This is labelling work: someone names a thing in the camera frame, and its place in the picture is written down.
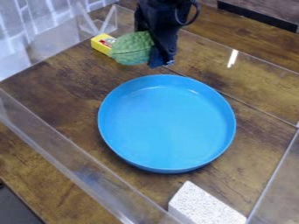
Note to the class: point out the clear acrylic enclosure wall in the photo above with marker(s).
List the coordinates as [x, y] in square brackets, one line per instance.
[57, 164]

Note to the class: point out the blue round plastic tray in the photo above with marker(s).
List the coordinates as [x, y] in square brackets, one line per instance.
[167, 123]

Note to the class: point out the green bumpy bitter gourd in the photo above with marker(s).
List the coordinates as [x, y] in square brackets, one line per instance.
[131, 48]

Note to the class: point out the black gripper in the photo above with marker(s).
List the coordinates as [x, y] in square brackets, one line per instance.
[161, 17]

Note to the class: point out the yellow rectangular block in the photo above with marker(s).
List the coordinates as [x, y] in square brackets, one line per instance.
[101, 43]

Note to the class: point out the white speckled foam block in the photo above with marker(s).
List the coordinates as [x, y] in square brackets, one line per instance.
[196, 207]

